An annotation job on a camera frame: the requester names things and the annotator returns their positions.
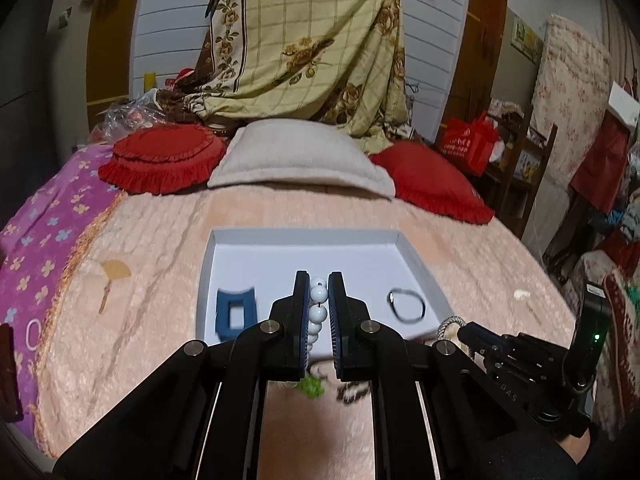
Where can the person's right forearm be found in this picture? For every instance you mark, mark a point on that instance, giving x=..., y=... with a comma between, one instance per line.
x=575, y=449

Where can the pink floral mattress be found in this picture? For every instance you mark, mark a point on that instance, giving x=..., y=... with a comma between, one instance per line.
x=575, y=75

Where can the dark brown wooden object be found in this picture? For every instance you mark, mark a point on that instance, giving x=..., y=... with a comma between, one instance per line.
x=9, y=375

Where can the pink quilted bedspread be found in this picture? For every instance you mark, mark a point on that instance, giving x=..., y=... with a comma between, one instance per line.
x=150, y=285

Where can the grey cabinet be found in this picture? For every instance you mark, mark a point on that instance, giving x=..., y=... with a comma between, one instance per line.
x=40, y=85

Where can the green beaded ornament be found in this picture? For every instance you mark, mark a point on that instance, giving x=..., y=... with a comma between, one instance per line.
x=311, y=387

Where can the yellow bottle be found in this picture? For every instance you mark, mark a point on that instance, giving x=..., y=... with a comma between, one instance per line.
x=149, y=81

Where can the beige pillow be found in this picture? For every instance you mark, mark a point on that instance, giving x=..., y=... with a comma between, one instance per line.
x=300, y=155

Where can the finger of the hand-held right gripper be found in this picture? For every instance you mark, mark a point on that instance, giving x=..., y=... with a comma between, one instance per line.
x=485, y=354
x=482, y=334

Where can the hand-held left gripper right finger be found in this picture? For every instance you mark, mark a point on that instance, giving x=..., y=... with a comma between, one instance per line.
x=336, y=332

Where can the clear plastic bags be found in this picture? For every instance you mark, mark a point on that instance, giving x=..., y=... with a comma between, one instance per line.
x=125, y=117

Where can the purple floral blanket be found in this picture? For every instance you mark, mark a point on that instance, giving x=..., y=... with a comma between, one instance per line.
x=45, y=240

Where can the red frilled round pillow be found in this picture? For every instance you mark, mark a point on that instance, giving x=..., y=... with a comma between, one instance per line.
x=160, y=152

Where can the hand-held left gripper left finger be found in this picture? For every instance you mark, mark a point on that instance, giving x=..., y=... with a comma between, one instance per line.
x=302, y=332

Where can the white bangle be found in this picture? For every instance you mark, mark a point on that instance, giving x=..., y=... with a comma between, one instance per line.
x=25, y=332

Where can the white card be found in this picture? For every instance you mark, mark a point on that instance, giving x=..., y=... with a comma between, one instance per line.
x=622, y=105

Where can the dark wooden chair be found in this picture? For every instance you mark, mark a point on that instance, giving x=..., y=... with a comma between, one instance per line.
x=547, y=160

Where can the white cardboard box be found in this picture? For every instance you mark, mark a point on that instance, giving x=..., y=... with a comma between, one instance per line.
x=300, y=255

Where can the framed wall picture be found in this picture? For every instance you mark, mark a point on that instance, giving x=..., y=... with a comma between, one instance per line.
x=527, y=37

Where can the brown wooden door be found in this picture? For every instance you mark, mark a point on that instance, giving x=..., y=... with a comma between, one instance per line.
x=107, y=60

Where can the yellow floral bedsheet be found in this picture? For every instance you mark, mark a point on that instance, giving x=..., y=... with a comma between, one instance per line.
x=310, y=35

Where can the red shopping bag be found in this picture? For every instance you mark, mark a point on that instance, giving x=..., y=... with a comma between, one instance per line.
x=467, y=147

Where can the red hanging cloth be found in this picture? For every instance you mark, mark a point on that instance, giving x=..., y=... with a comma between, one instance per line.
x=600, y=165

